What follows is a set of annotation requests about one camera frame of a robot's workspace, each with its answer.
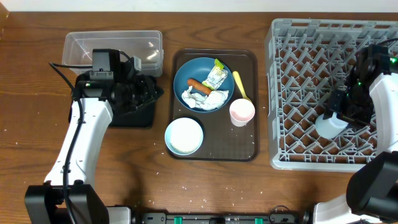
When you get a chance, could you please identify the light blue plastic cup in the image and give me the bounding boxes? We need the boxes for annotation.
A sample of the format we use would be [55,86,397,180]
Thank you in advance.
[315,113,348,139]

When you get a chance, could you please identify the light blue bowl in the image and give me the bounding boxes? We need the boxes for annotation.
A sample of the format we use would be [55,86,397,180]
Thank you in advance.
[164,117,205,156]

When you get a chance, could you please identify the yellow plastic spoon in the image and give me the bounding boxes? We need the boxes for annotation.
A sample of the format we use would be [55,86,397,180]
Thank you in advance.
[232,71,252,103]

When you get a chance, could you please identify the pink plastic cup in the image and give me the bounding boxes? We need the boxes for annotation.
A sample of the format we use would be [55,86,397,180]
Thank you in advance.
[229,98,255,127]

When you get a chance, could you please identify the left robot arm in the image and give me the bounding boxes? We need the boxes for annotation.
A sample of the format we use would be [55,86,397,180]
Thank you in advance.
[24,72,163,223]

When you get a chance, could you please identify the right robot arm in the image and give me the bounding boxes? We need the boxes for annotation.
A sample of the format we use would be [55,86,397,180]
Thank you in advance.
[308,41,397,223]

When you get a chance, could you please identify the grey dishwasher rack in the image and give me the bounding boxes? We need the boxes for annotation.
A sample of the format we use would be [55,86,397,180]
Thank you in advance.
[265,19,397,172]

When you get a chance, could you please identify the black rectangular tray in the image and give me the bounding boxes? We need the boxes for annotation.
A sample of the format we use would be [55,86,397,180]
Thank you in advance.
[73,72,155,128]

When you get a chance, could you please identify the clear plastic bin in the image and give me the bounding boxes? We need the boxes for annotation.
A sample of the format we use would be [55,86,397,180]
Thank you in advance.
[62,30,164,77]

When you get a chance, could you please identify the orange carrot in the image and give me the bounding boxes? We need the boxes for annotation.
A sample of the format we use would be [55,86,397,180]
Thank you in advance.
[187,78,212,95]

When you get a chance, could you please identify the dark blue plate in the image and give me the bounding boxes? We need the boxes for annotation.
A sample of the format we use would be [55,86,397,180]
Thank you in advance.
[174,57,234,113]

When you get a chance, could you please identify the crumpled white tissue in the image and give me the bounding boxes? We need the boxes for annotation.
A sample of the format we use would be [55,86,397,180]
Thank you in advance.
[181,86,229,111]

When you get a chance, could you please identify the silver green snack wrapper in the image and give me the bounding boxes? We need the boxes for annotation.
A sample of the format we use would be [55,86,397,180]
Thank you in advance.
[201,59,228,90]

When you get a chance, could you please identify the brown serving tray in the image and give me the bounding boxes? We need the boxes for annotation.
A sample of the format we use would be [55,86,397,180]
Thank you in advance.
[168,49,259,162]

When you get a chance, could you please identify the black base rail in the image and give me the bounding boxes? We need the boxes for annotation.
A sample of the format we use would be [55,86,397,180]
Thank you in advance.
[137,212,311,224]

